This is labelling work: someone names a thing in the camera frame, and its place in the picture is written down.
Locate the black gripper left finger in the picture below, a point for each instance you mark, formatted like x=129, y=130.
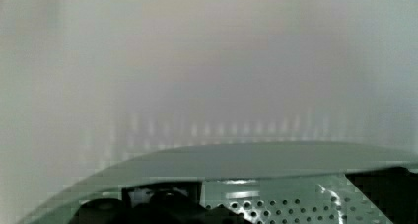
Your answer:
x=158, y=203

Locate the green plastic strainer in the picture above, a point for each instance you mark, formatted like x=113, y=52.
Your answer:
x=268, y=183

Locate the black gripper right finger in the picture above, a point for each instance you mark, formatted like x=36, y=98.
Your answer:
x=394, y=191

